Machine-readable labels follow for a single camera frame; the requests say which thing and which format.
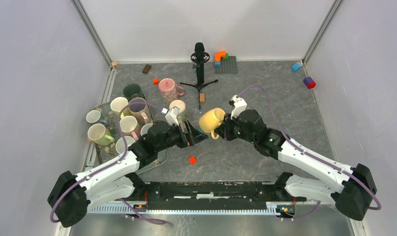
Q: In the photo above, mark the small grey-blue mug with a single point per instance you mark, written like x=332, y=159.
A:
x=94, y=117

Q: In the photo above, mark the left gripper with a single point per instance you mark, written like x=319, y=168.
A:
x=192, y=137

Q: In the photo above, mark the blue block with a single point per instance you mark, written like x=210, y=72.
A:
x=296, y=66

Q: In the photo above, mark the small orange-red cube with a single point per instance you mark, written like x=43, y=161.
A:
x=155, y=81

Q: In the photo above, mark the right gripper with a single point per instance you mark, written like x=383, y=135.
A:
x=224, y=130

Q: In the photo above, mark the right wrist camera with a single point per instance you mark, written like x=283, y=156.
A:
x=238, y=104

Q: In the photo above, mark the grey lego baseplate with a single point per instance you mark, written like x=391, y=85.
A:
x=227, y=66

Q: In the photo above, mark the purple red block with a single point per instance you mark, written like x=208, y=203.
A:
x=309, y=82

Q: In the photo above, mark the black microphone on tripod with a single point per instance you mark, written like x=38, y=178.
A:
x=199, y=58

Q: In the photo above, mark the orange curved block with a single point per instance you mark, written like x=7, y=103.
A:
x=219, y=55

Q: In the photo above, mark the brown block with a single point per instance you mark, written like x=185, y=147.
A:
x=146, y=69

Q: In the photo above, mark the yellow-green octagonal mug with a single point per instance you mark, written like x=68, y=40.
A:
x=117, y=106

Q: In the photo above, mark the red cube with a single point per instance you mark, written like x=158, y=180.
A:
x=192, y=160

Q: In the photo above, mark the tall seashell cream mug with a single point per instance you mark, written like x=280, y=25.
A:
x=182, y=109

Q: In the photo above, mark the pink ghost pattern mug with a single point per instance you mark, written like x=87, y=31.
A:
x=170, y=90

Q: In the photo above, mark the wooden block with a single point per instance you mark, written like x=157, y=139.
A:
x=202, y=99

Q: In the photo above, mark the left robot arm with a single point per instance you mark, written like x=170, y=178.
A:
x=73, y=195

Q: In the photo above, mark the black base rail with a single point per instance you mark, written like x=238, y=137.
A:
x=209, y=195

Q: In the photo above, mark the light green mug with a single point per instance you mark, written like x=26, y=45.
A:
x=100, y=135

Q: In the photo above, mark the blue white mug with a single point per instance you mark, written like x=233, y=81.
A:
x=120, y=144

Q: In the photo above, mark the dark green mug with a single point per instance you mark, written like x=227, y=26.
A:
x=132, y=91

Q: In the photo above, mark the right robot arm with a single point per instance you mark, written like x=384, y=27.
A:
x=350, y=189

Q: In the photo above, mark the floral green tray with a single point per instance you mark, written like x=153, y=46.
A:
x=106, y=153

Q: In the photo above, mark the iridescent pink mug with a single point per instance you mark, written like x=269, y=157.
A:
x=140, y=110

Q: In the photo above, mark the pink octagonal mug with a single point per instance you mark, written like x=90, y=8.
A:
x=130, y=127

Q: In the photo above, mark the salmon flower mug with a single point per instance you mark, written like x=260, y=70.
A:
x=145, y=128

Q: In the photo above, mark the yellow mug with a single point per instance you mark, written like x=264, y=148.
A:
x=212, y=120

